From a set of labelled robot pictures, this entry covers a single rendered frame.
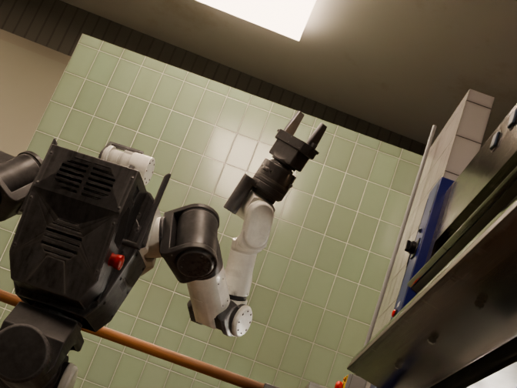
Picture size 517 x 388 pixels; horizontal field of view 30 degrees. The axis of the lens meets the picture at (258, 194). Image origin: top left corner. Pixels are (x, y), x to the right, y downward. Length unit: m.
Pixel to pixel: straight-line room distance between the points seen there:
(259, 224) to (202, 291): 0.21
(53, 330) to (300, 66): 3.80
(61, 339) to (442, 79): 3.62
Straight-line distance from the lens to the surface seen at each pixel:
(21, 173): 2.20
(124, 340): 2.61
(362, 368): 2.88
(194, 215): 2.09
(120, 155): 2.21
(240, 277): 2.29
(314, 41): 5.28
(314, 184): 4.11
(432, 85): 5.31
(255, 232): 2.24
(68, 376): 2.04
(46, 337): 1.94
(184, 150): 4.12
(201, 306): 2.20
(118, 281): 2.04
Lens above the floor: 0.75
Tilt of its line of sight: 20 degrees up
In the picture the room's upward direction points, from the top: 21 degrees clockwise
